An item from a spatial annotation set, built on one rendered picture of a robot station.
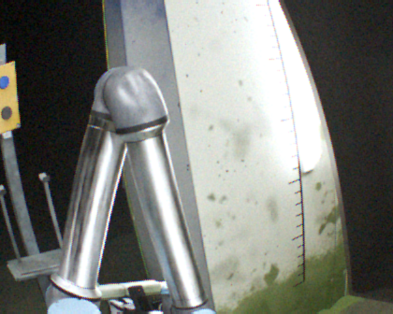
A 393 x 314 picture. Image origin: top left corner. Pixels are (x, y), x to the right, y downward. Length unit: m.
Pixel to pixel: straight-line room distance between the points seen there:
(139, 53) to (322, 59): 0.64
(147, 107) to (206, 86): 0.93
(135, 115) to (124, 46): 0.80
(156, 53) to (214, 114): 0.32
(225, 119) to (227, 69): 0.18
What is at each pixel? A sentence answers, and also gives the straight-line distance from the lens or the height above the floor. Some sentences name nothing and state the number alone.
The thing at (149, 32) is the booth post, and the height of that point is 1.52.
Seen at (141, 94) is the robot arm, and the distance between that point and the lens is 1.23.
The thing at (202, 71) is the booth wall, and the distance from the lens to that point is 2.12.
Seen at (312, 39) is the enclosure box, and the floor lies 1.43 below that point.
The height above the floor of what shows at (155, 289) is 0.71.
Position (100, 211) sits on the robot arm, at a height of 1.11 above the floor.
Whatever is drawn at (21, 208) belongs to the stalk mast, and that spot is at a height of 0.98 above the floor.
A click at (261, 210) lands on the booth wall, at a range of 2.31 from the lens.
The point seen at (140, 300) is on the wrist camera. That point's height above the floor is 0.76.
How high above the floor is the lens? 1.46
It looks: 11 degrees down
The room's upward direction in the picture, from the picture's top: 9 degrees counter-clockwise
